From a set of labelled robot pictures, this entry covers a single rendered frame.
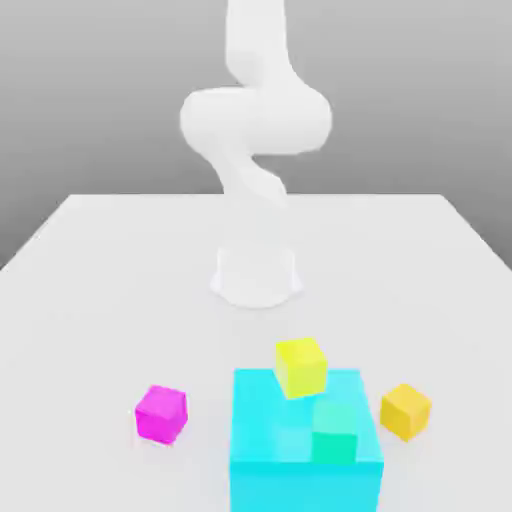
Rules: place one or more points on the small magenta cube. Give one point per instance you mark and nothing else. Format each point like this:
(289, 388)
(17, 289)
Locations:
(160, 416)

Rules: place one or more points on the small teal cube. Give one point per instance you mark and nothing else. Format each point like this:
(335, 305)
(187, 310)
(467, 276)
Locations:
(334, 436)

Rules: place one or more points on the small orange cube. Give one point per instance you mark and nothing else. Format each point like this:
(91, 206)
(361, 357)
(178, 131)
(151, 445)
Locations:
(404, 412)

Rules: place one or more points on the small yellow cube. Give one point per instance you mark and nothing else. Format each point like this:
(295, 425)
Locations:
(300, 368)

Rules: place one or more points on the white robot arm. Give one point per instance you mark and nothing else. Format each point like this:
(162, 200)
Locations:
(256, 116)

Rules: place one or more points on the large cyan box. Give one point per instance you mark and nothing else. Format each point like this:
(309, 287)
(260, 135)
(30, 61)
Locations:
(272, 472)

